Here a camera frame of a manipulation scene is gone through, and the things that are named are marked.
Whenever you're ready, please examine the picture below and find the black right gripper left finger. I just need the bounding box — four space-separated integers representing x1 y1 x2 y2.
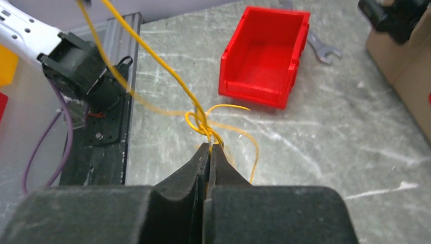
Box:
1 143 210 243

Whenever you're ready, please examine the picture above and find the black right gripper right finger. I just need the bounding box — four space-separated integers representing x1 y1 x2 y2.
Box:
203 145 359 243

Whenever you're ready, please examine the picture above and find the red bin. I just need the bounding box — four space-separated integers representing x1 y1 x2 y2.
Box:
218 6 311 109

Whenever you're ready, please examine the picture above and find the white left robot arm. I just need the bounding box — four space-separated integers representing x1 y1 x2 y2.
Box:
1 1 125 112

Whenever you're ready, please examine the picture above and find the silver wrench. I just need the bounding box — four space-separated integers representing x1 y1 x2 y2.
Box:
270 1 342 66

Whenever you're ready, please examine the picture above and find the tan tool case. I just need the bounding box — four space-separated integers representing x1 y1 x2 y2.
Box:
358 1 430 141

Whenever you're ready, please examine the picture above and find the yellow bin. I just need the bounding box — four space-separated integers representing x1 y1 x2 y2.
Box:
1 44 19 87

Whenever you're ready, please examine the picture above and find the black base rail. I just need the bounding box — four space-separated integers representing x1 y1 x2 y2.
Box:
59 95 133 186

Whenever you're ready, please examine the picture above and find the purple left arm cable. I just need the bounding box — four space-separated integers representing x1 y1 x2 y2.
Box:
21 79 90 195

